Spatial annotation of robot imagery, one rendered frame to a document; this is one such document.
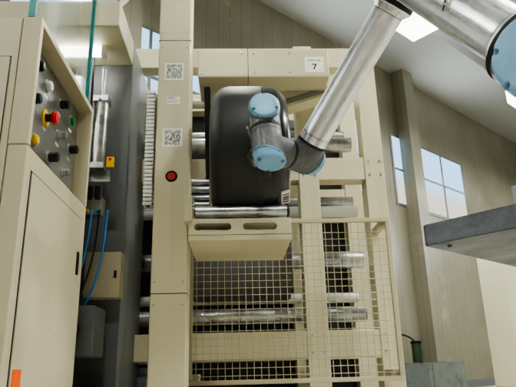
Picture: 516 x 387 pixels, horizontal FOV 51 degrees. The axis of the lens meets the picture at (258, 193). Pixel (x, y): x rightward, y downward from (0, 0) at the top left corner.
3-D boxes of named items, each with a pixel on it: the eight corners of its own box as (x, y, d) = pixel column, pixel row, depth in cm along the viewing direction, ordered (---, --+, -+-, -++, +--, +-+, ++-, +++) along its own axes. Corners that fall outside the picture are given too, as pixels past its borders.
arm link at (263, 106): (249, 118, 154) (246, 90, 158) (249, 141, 165) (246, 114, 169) (282, 116, 155) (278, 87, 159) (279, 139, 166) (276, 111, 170)
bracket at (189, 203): (183, 221, 188) (184, 194, 191) (193, 246, 226) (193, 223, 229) (193, 221, 188) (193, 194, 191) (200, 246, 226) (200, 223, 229)
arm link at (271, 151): (299, 163, 155) (293, 127, 160) (267, 154, 148) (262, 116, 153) (278, 176, 161) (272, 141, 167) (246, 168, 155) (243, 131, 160)
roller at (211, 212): (193, 206, 198) (193, 219, 197) (191, 206, 193) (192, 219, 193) (288, 205, 199) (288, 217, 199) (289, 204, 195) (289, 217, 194)
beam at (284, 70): (197, 77, 248) (197, 47, 252) (200, 103, 272) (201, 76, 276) (330, 76, 250) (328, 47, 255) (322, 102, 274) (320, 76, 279)
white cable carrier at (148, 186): (141, 204, 202) (147, 90, 217) (143, 208, 207) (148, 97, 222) (153, 204, 202) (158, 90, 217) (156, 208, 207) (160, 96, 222)
